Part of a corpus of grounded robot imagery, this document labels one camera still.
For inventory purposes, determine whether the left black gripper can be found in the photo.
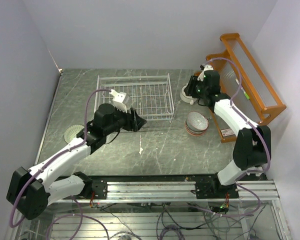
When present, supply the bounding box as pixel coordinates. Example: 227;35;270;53
104;104;147;136

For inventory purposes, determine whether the white handled bowl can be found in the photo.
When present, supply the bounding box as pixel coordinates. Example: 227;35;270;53
180;85;198;105

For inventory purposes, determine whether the white wire dish rack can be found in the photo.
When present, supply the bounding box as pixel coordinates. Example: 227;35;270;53
96;74;175;122

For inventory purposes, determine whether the grey blue bowl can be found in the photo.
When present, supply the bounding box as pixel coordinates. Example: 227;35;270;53
185;111;209;132

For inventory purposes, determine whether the green patterned bowl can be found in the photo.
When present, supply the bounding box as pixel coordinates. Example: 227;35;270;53
63;124;84;144

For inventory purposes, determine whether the beige patterned bowl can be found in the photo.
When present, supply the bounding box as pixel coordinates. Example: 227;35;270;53
185;126;206;136

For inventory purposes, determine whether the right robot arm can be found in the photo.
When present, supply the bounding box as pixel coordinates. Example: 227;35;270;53
183;70;271;198

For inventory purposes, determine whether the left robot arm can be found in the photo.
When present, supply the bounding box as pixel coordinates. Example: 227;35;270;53
6;103;147;220

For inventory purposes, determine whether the orange wooden shelf rack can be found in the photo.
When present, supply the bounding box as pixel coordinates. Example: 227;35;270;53
193;32;287;144

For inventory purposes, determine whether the white red labelled box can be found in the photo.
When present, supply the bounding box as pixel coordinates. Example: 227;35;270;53
221;128;235;138

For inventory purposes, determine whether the marker pen on shelf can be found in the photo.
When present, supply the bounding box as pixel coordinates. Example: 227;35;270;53
235;78;250;100

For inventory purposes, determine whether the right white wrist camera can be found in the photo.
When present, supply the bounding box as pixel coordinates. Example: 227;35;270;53
200;64;214;75

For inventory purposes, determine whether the aluminium mounting rail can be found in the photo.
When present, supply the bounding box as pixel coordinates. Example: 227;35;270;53
47;180;278;203

